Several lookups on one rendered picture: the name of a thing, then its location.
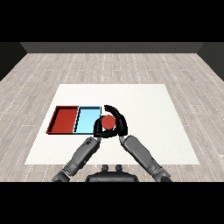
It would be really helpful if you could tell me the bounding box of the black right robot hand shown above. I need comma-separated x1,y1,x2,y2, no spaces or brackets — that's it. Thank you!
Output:
103,104,129,137

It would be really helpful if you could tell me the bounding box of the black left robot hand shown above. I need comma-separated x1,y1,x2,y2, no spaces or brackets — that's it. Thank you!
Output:
93,115,120,139

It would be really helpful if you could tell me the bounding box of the light blue shallow open box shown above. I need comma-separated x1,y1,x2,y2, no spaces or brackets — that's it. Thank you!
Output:
73,106,102,136

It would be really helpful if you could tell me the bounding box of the small red can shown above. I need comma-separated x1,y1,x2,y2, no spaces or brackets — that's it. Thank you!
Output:
101,115,117,131

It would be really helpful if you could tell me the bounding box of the red shallow open box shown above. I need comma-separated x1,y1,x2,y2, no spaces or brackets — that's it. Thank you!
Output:
45,105,80,136

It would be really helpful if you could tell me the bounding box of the dark grey robot body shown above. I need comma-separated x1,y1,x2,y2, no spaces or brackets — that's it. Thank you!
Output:
85,164,139,183

